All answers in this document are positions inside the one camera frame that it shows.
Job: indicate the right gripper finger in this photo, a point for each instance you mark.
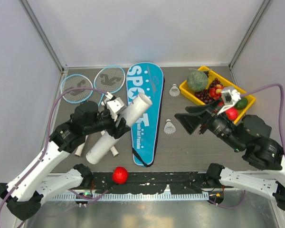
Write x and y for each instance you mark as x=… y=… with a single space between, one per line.
x=190 y=122
x=201 y=108

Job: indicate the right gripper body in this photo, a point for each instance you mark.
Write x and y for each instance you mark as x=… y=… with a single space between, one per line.
x=221 y=127

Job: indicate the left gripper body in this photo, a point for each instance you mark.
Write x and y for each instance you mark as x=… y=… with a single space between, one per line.
x=105 y=122

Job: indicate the white shuttlecock tube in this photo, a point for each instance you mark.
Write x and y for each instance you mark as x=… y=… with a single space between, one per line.
x=131 y=113

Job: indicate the shuttlecock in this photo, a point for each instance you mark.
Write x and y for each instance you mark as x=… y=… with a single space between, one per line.
x=174 y=91
x=169 y=128

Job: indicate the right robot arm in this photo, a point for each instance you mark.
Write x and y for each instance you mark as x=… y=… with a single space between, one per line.
x=251 y=136

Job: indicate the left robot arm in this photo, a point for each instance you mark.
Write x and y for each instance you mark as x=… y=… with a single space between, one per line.
x=25 y=194

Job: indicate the right blue badminton racket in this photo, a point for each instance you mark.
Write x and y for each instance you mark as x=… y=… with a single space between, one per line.
x=110 y=79

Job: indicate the blue badminton racket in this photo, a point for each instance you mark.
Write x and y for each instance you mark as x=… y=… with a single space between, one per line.
x=110 y=79
x=76 y=81

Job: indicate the left blue badminton racket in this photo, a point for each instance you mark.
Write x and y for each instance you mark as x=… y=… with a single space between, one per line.
x=76 y=81

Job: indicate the dark grape bunch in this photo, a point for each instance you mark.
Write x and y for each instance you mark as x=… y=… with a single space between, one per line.
x=204 y=94

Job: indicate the red apple in tray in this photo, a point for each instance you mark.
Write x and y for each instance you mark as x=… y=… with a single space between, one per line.
x=232 y=113

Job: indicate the red cherry cluster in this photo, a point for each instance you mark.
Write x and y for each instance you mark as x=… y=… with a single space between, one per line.
x=215 y=91

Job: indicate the blue racket bag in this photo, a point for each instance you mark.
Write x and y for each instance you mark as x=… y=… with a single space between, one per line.
x=145 y=78

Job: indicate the green melon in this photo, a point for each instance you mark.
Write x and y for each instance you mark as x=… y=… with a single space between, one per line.
x=197 y=81

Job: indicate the green lime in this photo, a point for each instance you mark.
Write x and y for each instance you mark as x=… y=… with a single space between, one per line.
x=241 y=104

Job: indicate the yellow plastic tray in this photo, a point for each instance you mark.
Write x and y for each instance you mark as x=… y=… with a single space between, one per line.
x=189 y=94

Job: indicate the red ball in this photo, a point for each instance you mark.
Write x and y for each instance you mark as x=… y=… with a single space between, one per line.
x=120 y=175

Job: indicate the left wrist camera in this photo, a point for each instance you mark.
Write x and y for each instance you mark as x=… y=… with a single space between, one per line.
x=115 y=105

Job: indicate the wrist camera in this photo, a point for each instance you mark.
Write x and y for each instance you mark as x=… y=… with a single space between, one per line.
x=115 y=105
x=230 y=96

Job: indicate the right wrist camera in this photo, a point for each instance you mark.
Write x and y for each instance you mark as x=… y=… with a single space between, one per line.
x=230 y=96

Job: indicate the black front rail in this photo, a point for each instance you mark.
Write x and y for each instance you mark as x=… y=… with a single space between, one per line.
x=183 y=182

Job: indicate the white cable duct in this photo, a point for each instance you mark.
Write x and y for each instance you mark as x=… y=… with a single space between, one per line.
x=165 y=196

